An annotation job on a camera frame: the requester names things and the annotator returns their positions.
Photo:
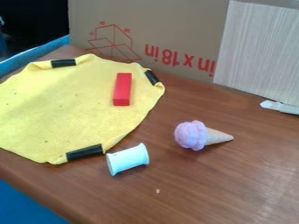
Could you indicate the yellow cloth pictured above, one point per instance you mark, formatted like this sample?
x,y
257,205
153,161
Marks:
x,y
58,110

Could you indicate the red block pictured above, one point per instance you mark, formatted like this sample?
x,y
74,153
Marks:
x,y
122,87

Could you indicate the pink toy ice cream cone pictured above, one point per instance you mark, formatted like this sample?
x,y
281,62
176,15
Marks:
x,y
192,135

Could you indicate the white spool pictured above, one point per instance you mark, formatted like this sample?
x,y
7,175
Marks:
x,y
128,159

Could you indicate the cardboard box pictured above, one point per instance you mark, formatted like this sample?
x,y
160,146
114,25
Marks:
x,y
155,32

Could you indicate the light wooden board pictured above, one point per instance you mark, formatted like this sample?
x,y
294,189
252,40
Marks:
x,y
261,49

